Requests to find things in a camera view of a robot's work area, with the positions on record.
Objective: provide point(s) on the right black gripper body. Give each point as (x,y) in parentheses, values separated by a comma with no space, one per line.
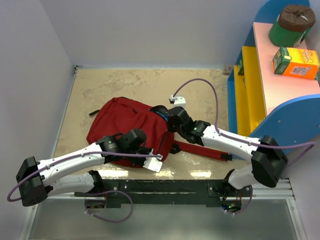
(171,127)

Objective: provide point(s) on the aluminium rail frame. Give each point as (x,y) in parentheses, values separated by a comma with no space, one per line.
(271,215)

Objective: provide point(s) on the green box on shelf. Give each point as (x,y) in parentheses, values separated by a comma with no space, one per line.
(240,67)

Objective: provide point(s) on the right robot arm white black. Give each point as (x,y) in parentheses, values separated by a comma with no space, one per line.
(267,160)

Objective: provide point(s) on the blue patterned pencil case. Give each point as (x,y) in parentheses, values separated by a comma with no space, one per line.
(161,111)

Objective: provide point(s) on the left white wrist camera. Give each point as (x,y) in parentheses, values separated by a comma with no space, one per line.
(153,162)

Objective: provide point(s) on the red student backpack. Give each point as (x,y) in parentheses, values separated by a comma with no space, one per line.
(121,115)

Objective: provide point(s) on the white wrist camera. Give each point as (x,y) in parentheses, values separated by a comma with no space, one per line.
(153,162)
(177,101)

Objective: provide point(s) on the green cylinder brown lid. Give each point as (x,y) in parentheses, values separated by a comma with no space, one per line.
(292,25)

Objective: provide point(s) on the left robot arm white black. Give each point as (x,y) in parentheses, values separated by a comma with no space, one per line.
(39,179)

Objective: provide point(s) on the orange green crayon box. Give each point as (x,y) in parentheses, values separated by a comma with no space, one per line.
(296,62)

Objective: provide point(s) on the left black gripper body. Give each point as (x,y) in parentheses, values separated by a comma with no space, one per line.
(136,160)

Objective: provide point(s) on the blue yellow pink shelf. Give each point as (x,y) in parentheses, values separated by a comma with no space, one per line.
(262,103)

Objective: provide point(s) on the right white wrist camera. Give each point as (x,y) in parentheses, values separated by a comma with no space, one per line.
(177,101)

